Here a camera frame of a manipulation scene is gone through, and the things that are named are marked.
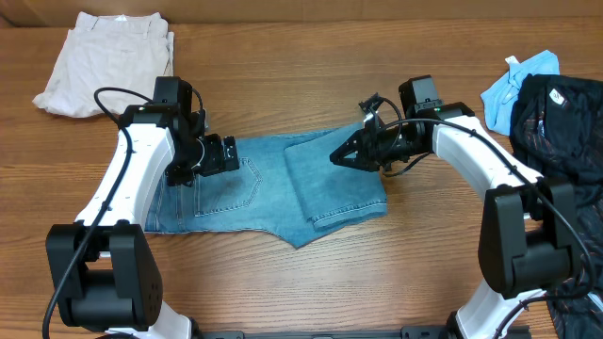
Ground light blue shirt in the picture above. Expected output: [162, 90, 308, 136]
[481, 50, 560, 136]

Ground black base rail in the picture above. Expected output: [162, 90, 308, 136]
[197, 326, 446, 339]

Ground black printed garment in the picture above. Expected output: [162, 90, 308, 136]
[510, 74, 602, 338]

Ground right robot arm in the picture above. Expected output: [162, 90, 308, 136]
[330, 75, 594, 339]

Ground folded beige trousers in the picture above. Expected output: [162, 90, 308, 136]
[33, 12, 174, 118]

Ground blue denim jeans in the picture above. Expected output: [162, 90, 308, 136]
[144, 123, 387, 249]

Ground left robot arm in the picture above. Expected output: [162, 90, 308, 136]
[41, 76, 239, 339]

